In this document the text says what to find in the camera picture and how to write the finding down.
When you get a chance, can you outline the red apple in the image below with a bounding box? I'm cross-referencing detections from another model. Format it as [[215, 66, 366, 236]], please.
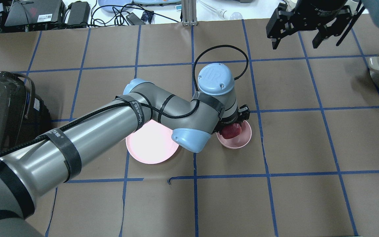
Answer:
[[220, 123, 242, 140]]

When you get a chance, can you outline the pink bowl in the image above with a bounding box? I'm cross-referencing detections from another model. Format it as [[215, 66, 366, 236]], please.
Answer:
[[216, 120, 252, 149]]

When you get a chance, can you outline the pink plate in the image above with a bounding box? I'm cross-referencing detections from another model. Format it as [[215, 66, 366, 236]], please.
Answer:
[[125, 120, 179, 165]]

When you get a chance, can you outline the blue plate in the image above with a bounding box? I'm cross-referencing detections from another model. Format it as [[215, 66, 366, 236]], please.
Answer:
[[98, 0, 133, 13]]

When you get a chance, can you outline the black power adapter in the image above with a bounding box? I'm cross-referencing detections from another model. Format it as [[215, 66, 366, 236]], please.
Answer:
[[66, 1, 90, 28]]

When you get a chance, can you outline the dark grey rice cooker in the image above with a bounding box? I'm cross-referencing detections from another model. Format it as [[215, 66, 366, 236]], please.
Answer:
[[0, 71, 51, 152]]

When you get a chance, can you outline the black computer box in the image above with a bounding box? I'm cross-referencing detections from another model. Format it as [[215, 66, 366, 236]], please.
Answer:
[[5, 0, 65, 27]]

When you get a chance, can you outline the aluminium frame post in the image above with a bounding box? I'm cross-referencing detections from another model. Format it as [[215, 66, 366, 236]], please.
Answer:
[[181, 0, 198, 27]]

